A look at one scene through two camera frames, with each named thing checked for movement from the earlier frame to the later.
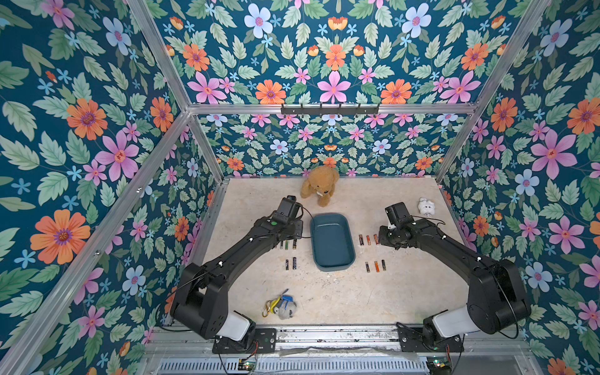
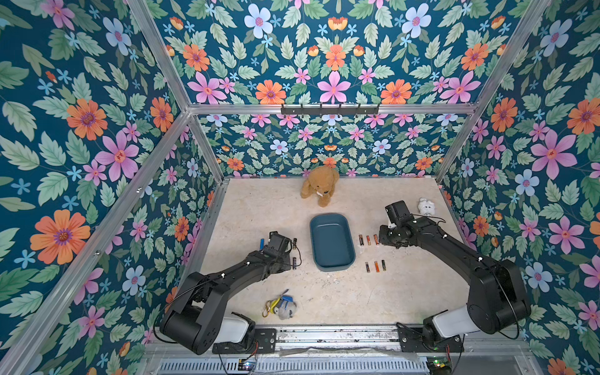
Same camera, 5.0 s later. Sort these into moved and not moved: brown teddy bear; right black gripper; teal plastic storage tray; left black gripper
Moved: left black gripper
Not moved: brown teddy bear; teal plastic storage tray; right black gripper
